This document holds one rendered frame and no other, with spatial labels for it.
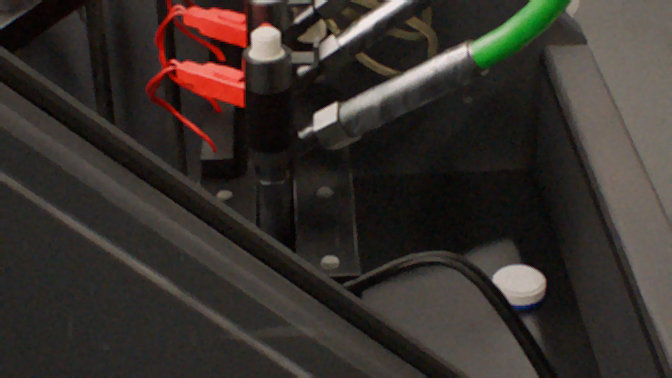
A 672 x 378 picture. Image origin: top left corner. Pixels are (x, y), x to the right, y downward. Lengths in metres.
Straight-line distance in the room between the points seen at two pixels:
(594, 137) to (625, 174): 0.05
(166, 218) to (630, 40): 3.00
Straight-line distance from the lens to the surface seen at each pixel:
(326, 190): 0.86
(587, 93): 1.06
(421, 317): 1.00
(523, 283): 1.02
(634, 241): 0.89
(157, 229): 0.42
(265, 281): 0.43
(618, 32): 3.43
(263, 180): 0.80
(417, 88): 0.64
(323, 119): 0.67
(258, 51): 0.76
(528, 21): 0.62
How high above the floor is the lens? 1.44
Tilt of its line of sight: 32 degrees down
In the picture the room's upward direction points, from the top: 1 degrees counter-clockwise
